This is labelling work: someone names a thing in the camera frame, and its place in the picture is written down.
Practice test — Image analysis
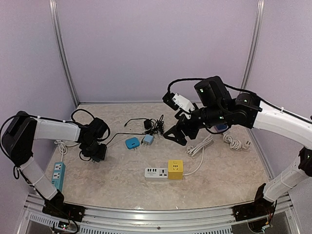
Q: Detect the white power cord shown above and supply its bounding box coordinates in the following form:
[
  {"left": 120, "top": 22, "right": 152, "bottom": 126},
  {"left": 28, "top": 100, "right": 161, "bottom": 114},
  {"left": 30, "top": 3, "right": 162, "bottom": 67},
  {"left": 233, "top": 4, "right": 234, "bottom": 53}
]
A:
[{"left": 182, "top": 133, "right": 215, "bottom": 176}]

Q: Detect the black USB cable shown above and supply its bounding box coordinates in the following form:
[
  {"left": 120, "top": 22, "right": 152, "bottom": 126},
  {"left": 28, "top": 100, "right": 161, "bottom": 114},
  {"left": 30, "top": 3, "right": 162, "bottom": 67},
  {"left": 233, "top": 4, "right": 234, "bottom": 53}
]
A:
[{"left": 106, "top": 114, "right": 166, "bottom": 148}]

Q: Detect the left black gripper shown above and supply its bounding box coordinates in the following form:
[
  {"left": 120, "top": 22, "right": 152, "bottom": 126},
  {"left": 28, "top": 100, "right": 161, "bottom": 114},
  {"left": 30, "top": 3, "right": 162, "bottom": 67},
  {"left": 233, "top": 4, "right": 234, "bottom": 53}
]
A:
[{"left": 82, "top": 139, "right": 107, "bottom": 160}]

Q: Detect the yellow cube socket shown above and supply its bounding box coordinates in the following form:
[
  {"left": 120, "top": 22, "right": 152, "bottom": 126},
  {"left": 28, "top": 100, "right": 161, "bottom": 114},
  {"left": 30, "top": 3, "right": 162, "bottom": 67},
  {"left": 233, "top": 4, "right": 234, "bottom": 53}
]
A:
[{"left": 168, "top": 159, "right": 184, "bottom": 180}]

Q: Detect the blue rounded charger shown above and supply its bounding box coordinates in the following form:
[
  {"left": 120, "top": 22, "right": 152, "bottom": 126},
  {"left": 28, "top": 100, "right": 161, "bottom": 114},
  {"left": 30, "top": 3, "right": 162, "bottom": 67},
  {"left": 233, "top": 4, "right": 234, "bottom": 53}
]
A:
[{"left": 125, "top": 137, "right": 140, "bottom": 150}]

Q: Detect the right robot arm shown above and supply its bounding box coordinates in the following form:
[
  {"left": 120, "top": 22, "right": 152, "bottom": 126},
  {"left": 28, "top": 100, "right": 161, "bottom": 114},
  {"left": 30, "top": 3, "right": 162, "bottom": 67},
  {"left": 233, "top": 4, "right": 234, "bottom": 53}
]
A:
[{"left": 162, "top": 76, "right": 312, "bottom": 221}]

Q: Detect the teal power strip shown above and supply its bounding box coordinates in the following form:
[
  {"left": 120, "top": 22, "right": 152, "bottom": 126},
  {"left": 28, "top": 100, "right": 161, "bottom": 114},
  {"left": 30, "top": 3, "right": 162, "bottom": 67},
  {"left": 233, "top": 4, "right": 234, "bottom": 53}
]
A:
[{"left": 51, "top": 162, "right": 66, "bottom": 192}]

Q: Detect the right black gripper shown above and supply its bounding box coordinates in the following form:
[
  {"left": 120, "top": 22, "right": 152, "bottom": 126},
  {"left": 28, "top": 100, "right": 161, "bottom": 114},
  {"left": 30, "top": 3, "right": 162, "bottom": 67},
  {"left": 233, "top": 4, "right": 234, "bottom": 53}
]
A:
[{"left": 163, "top": 103, "right": 228, "bottom": 145}]

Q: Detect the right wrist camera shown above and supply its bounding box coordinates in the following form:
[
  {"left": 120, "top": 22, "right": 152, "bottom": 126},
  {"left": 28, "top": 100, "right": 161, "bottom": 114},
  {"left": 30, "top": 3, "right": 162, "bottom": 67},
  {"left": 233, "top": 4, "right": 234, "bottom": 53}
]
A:
[{"left": 162, "top": 93, "right": 195, "bottom": 119}]

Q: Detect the light blue charger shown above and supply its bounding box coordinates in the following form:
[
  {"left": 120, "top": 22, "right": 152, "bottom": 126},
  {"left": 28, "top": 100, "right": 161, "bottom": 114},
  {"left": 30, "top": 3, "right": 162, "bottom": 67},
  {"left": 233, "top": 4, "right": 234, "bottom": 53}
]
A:
[{"left": 141, "top": 134, "right": 154, "bottom": 145}]

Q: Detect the dark blue cube socket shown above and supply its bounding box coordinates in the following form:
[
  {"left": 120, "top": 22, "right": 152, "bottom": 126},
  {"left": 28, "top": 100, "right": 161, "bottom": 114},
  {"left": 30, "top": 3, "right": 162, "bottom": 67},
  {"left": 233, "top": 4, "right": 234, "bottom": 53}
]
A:
[{"left": 214, "top": 124, "right": 228, "bottom": 132}]

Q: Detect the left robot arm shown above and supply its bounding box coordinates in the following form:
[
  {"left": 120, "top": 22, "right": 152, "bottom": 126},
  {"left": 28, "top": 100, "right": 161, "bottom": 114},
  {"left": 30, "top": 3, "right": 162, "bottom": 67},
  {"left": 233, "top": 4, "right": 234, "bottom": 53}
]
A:
[{"left": 0, "top": 111, "right": 111, "bottom": 217}]

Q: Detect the white power strip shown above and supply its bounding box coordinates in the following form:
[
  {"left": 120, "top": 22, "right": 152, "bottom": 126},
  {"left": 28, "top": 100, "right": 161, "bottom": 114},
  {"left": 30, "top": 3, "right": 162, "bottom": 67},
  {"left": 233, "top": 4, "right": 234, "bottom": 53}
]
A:
[{"left": 144, "top": 168, "right": 168, "bottom": 181}]

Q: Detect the purple strip white cord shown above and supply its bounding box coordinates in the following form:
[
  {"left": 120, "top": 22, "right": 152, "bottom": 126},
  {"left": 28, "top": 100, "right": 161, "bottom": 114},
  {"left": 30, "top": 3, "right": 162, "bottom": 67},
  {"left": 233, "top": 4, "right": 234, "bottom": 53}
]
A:
[{"left": 222, "top": 131, "right": 252, "bottom": 151}]

